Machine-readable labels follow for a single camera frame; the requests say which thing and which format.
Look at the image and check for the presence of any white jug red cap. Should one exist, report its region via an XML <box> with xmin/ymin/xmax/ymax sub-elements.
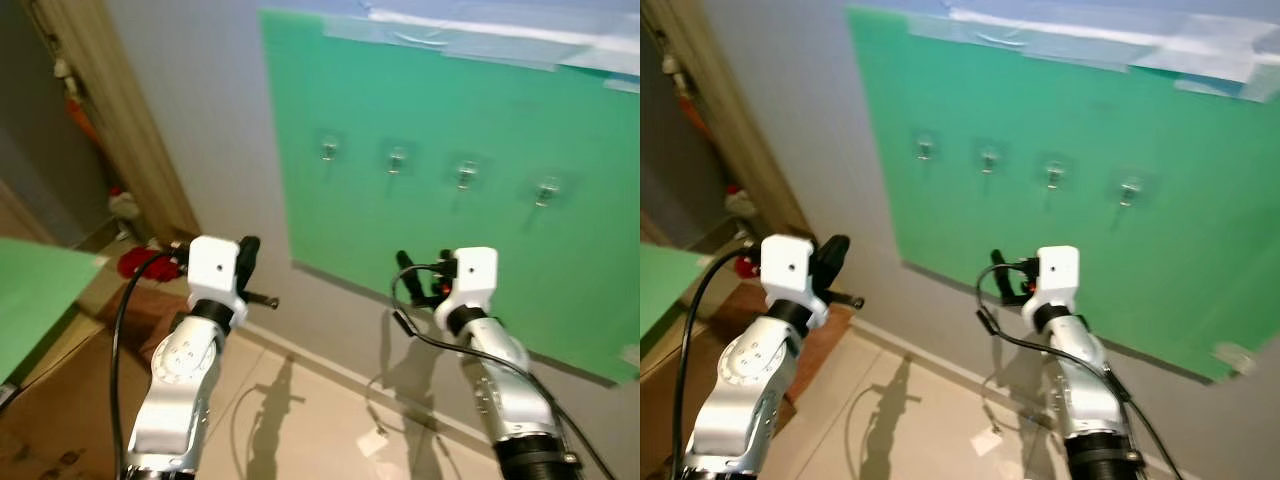
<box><xmin>724</xmin><ymin>183</ymin><xmax>758</xmax><ymax>221</ymax></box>
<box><xmin>108</xmin><ymin>185</ymin><xmax>143</xmax><ymax>223</ymax></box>

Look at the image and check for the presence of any green table board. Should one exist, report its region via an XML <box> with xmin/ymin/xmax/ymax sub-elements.
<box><xmin>0</xmin><ymin>237</ymin><xmax>108</xmax><ymax>386</ymax></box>
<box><xmin>640</xmin><ymin>243</ymin><xmax>706</xmax><ymax>359</ymax></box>

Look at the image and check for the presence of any light wooden cabinet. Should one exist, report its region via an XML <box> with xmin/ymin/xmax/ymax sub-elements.
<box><xmin>28</xmin><ymin>0</ymin><xmax>201</xmax><ymax>247</ymax></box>
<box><xmin>645</xmin><ymin>0</ymin><xmax>813</xmax><ymax>241</ymax></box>

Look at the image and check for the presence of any clear wide tape strip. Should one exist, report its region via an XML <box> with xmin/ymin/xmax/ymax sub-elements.
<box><xmin>320</xmin><ymin>8</ymin><xmax>641</xmax><ymax>79</ymax></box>
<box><xmin>905</xmin><ymin>5</ymin><xmax>1280</xmax><ymax>101</ymax></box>

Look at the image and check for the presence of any green wall board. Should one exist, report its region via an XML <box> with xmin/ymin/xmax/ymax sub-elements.
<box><xmin>845</xmin><ymin>5</ymin><xmax>1280</xmax><ymax>384</ymax></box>
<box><xmin>258</xmin><ymin>8</ymin><xmax>641</xmax><ymax>387</ymax></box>

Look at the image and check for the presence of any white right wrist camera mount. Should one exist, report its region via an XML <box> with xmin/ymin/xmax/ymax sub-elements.
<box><xmin>1021</xmin><ymin>245</ymin><xmax>1082</xmax><ymax>323</ymax></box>
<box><xmin>434</xmin><ymin>246</ymin><xmax>500</xmax><ymax>333</ymax></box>

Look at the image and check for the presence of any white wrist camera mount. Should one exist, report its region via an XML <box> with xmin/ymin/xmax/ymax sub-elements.
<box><xmin>760</xmin><ymin>234</ymin><xmax>833</xmax><ymax>329</ymax></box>
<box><xmin>434</xmin><ymin>246</ymin><xmax>500</xmax><ymax>333</ymax></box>
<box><xmin>1021</xmin><ymin>245</ymin><xmax>1082</xmax><ymax>323</ymax></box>
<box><xmin>186</xmin><ymin>236</ymin><xmax>249</xmax><ymax>329</ymax></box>

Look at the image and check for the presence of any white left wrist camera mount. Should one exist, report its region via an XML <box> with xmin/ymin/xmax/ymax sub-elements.
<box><xmin>186</xmin><ymin>236</ymin><xmax>249</xmax><ymax>329</ymax></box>
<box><xmin>760</xmin><ymin>234</ymin><xmax>833</xmax><ymax>329</ymax></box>

